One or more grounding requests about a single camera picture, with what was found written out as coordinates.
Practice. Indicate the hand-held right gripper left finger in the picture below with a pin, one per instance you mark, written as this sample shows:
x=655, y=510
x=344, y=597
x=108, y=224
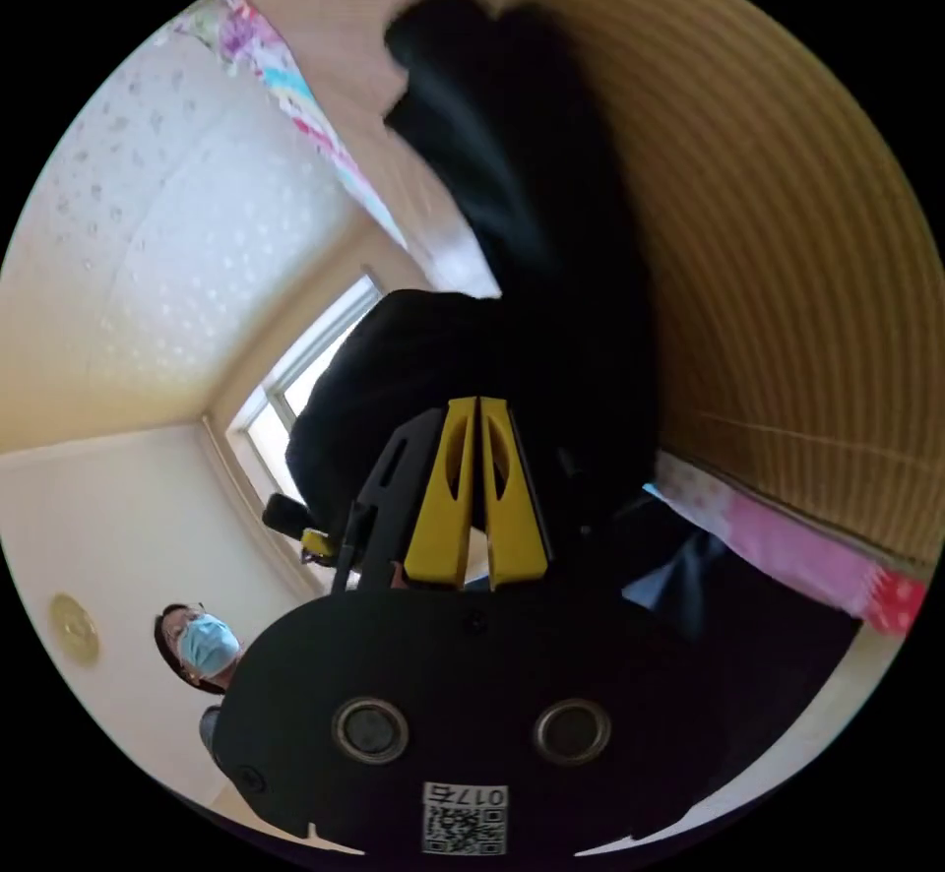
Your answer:
x=443, y=518

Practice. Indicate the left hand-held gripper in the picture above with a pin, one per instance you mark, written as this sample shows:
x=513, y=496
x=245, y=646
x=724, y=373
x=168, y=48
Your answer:
x=286, y=514

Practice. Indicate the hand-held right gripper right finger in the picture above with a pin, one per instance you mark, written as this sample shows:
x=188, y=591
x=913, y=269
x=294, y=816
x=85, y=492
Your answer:
x=513, y=525

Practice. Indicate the black pants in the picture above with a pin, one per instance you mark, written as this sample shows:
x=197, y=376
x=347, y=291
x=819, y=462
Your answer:
x=531, y=222

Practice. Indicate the person's body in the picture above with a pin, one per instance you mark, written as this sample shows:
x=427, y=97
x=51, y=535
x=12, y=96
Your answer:
x=207, y=647

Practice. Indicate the window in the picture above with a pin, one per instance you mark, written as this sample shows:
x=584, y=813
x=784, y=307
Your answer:
x=288, y=377

